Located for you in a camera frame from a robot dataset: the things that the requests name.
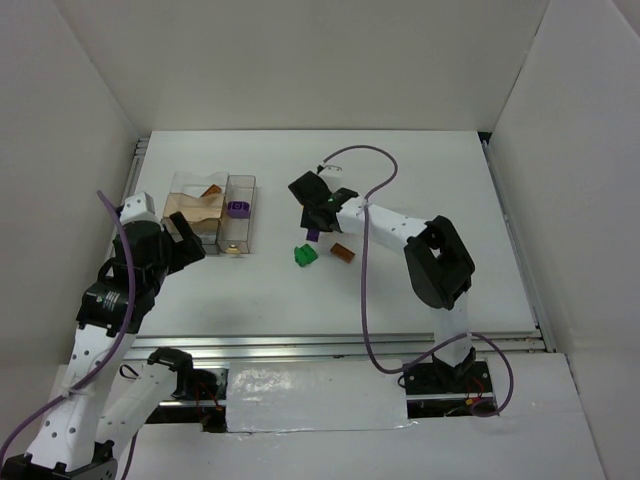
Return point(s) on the clear wavy container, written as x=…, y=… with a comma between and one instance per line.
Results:
x=194, y=185

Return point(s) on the green lego brick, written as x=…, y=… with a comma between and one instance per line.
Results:
x=305, y=255

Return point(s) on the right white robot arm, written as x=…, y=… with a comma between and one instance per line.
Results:
x=439, y=266

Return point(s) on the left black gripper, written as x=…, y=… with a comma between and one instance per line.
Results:
x=176, y=243

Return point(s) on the purple lego brick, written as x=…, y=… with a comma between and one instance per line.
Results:
x=313, y=235

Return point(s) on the purple round lego piece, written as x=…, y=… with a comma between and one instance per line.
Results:
x=238, y=209

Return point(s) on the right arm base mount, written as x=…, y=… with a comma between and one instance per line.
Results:
x=430, y=395

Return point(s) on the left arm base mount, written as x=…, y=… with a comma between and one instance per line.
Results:
x=199, y=396

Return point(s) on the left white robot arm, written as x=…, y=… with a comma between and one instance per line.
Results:
x=81, y=436

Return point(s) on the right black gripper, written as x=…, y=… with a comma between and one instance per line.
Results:
x=314, y=213

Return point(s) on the clear tall narrow container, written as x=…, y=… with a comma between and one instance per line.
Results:
x=235, y=235

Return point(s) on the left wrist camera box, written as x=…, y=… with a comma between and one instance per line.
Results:
x=138, y=207

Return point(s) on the brown orange lego brick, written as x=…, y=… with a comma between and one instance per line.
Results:
x=342, y=252

